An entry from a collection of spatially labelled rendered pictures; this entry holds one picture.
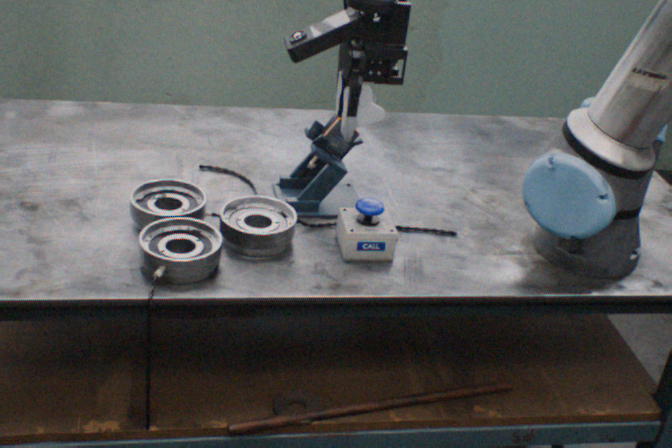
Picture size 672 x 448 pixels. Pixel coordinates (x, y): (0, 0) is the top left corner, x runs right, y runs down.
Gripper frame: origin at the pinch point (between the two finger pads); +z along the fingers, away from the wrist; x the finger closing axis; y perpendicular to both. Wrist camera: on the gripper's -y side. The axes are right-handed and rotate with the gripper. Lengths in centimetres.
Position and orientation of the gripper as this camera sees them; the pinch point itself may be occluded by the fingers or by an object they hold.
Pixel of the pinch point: (341, 129)
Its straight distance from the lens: 129.6
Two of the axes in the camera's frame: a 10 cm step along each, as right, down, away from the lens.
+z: -1.1, 8.7, 4.8
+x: -1.8, -4.9, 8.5
